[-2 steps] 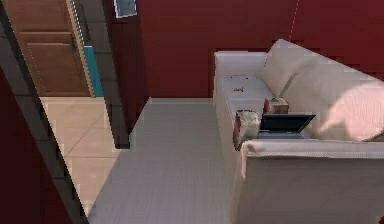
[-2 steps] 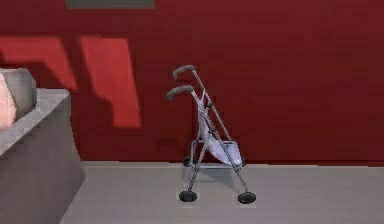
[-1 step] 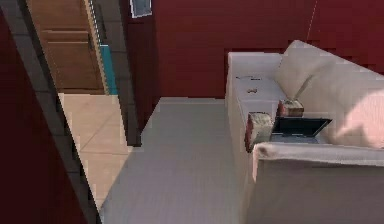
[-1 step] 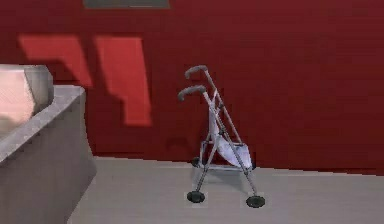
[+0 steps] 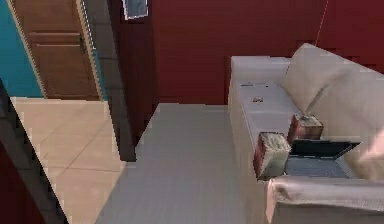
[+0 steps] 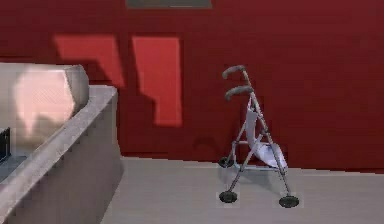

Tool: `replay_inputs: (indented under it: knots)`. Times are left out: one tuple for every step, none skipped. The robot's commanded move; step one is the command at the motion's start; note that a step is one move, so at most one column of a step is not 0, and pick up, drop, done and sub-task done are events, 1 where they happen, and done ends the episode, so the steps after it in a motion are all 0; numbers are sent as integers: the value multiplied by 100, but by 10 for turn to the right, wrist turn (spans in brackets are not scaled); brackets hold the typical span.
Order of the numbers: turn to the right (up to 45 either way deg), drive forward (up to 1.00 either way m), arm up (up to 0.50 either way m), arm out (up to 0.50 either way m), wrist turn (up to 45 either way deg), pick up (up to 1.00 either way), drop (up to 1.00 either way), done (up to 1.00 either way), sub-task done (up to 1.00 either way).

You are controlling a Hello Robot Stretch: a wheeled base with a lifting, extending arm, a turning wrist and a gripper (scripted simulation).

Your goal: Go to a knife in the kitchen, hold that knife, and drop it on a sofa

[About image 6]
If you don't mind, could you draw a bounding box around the grey wheeled walker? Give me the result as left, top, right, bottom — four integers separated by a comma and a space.
217, 64, 300, 209

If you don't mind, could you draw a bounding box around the grey framed window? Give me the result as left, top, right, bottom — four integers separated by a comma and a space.
125, 0, 213, 10

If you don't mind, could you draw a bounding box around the black laptop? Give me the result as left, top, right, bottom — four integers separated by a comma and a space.
0, 127, 12, 164

